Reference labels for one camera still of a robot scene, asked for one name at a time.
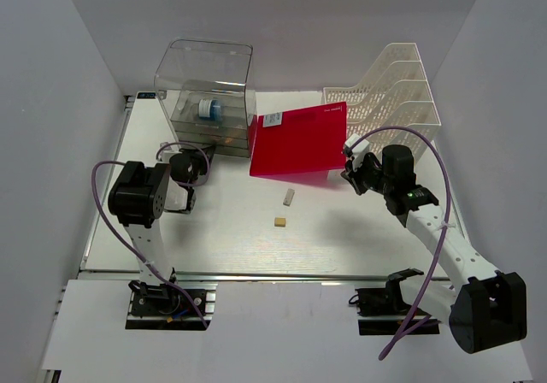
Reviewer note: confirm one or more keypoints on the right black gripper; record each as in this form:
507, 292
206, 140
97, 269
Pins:
355, 170

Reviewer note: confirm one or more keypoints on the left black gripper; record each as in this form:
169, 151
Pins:
202, 155

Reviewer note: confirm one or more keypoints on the blue ink bottle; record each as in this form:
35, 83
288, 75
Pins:
209, 110

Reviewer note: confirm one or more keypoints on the red plastic folder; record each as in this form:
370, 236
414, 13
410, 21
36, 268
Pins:
300, 141

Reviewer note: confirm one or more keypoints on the clear acrylic drawer organizer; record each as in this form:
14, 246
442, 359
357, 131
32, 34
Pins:
195, 69

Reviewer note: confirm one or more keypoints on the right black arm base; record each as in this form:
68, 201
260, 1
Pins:
381, 310

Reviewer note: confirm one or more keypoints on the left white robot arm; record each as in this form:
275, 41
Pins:
141, 195

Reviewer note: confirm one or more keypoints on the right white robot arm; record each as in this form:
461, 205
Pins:
483, 307

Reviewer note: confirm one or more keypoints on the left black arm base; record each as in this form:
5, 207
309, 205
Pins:
164, 308

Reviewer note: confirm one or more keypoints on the white rectangular eraser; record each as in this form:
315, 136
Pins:
288, 197

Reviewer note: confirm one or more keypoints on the small tan eraser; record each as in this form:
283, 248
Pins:
280, 222

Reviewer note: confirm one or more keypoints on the white mesh file rack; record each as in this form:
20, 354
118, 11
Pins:
394, 92

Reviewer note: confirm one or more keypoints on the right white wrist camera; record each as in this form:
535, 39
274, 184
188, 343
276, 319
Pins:
357, 143

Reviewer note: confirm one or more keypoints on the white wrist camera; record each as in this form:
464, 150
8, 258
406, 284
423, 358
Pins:
357, 143
167, 151

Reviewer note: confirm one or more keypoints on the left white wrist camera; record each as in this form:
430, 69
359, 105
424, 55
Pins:
167, 151

